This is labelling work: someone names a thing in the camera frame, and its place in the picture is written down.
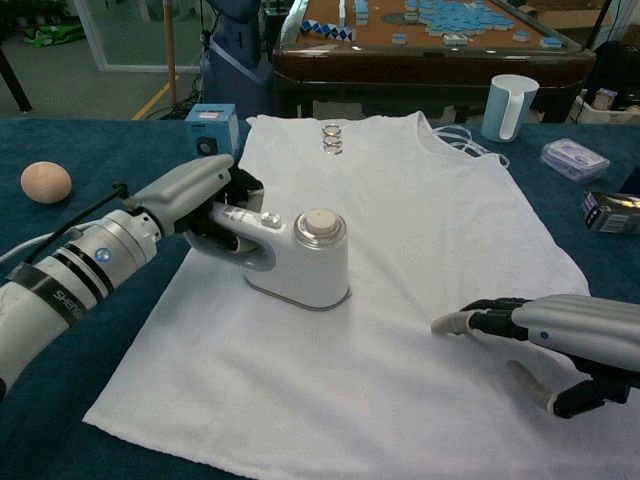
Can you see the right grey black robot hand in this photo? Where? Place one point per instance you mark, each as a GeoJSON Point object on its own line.
{"type": "Point", "coordinates": [590, 325]}

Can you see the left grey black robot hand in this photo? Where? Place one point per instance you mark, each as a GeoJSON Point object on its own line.
{"type": "Point", "coordinates": [185, 187]}

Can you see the white handheld steam iron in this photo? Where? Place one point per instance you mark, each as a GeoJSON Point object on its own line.
{"type": "Point", "coordinates": [315, 270]}

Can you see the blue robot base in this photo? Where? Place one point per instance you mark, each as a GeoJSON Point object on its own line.
{"type": "Point", "coordinates": [235, 75]}

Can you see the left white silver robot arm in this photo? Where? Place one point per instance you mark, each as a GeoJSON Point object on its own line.
{"type": "Point", "coordinates": [75, 270]}

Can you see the light blue speaker box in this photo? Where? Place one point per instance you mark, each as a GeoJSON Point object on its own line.
{"type": "Point", "coordinates": [212, 130]}

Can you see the black purple carton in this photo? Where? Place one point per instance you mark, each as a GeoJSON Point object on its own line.
{"type": "Point", "coordinates": [610, 212]}

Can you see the wooden pole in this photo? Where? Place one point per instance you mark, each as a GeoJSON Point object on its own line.
{"type": "Point", "coordinates": [171, 50]}

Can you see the beige egg-shaped ball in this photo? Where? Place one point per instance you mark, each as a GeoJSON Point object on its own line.
{"type": "Point", "coordinates": [45, 181]}

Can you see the clear plastic purple case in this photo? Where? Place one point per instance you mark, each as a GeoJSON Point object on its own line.
{"type": "Point", "coordinates": [575, 160]}

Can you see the white framed glass door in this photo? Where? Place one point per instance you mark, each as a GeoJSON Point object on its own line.
{"type": "Point", "coordinates": [97, 40]}

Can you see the black table leg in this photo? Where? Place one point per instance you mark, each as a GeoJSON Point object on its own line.
{"type": "Point", "coordinates": [17, 80]}

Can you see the green bag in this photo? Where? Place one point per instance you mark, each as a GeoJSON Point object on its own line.
{"type": "Point", "coordinates": [50, 36]}

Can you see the blue white snake puzzle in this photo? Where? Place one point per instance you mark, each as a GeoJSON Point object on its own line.
{"type": "Point", "coordinates": [325, 29]}

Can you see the white storage basket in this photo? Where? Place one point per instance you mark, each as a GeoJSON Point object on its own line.
{"type": "Point", "coordinates": [600, 112]}

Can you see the light blue white pitcher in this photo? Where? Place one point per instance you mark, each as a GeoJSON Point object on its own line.
{"type": "Point", "coordinates": [505, 107]}

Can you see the white sleeveless top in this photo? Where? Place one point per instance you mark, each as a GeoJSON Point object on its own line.
{"type": "Point", "coordinates": [350, 375]}

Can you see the blue mahjong tile stack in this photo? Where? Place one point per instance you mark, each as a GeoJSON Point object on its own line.
{"type": "Point", "coordinates": [361, 12]}

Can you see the black bag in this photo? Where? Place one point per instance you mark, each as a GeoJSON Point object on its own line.
{"type": "Point", "coordinates": [617, 62]}

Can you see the brown mahjong table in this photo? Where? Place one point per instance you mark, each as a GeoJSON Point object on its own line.
{"type": "Point", "coordinates": [425, 65]}

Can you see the white faced mahjong tile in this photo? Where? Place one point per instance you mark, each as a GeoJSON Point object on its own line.
{"type": "Point", "coordinates": [450, 40]}
{"type": "Point", "coordinates": [465, 40]}

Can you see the blue mahjong tile pile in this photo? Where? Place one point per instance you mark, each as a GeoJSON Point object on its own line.
{"type": "Point", "coordinates": [450, 15]}

